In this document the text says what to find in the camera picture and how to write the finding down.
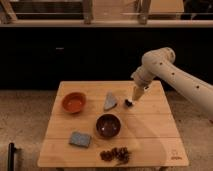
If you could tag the white handled black brush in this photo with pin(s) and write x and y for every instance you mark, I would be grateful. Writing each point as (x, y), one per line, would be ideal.
(129, 102)

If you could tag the wooden railing shelf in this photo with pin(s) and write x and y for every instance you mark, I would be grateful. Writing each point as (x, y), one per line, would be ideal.
(106, 13)

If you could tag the black post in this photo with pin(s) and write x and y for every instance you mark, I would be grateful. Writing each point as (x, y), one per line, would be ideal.
(11, 153)

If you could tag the bunch of dark grapes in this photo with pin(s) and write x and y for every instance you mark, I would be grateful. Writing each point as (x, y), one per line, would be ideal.
(122, 155)

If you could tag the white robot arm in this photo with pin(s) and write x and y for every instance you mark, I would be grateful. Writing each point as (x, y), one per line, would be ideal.
(160, 63)

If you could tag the purple bowl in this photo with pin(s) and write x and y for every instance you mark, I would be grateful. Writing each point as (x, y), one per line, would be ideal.
(108, 126)

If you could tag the grey folded cloth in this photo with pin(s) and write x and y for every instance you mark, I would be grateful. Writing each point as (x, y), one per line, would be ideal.
(110, 101)

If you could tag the orange bowl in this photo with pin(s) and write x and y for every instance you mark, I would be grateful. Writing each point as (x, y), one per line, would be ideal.
(74, 102)

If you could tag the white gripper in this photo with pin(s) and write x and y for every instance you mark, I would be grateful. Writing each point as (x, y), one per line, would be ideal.
(142, 78)

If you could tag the blue sponge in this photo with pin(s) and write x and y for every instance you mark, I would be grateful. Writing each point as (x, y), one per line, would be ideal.
(80, 139)

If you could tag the wooden table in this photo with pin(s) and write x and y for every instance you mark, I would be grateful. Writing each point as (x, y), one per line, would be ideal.
(90, 118)

